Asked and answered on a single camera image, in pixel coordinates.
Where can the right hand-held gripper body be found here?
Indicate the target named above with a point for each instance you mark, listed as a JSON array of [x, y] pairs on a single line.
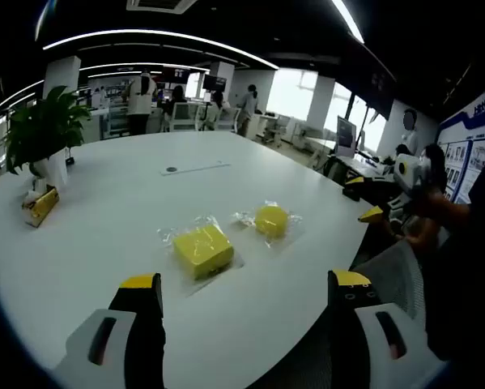
[[408, 170]]

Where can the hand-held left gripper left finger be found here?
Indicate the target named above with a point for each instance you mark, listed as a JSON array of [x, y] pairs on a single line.
[[84, 356]]

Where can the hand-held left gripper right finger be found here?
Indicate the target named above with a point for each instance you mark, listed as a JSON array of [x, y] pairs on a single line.
[[371, 356]]

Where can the yellow round silicone block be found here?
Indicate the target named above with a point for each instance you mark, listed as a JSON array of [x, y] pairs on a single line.
[[271, 221]]

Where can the round yellow sponge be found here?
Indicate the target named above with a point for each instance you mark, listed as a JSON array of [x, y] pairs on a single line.
[[242, 219]]

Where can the yellow square silicone block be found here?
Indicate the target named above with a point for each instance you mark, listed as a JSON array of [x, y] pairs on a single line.
[[201, 251]]

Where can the person's right hand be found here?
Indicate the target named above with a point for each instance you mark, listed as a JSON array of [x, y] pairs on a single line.
[[436, 215]]

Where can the computer monitor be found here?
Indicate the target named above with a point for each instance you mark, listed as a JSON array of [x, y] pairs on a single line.
[[346, 138]]

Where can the grey mesh office chair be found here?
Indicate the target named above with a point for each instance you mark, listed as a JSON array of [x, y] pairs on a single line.
[[392, 279]]

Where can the person in black shirt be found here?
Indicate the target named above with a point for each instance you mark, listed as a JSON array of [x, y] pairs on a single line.
[[473, 263]]

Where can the square yellow sponge in wrap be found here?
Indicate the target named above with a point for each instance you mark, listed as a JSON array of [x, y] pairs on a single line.
[[167, 237]]

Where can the yellow tissue box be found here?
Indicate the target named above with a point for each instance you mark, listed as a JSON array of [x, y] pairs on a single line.
[[41, 206]]

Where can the white office chair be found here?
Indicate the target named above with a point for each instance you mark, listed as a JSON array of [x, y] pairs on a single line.
[[228, 119], [185, 115]]

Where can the long ceiling light strip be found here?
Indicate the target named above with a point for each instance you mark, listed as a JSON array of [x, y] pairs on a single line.
[[349, 20], [145, 65], [165, 34]]

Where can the white plant pot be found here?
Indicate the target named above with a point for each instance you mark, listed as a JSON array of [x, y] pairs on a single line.
[[56, 170]]

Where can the hanging dark screen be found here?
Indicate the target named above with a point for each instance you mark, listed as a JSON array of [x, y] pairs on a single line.
[[176, 73]]

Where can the green potted plant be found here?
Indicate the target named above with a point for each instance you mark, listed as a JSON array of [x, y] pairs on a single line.
[[43, 125]]

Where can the ceiling air conditioner vent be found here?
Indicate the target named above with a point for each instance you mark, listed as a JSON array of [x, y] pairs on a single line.
[[161, 5]]

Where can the blue white wall poster board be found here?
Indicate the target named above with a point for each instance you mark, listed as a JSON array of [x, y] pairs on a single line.
[[465, 162]]

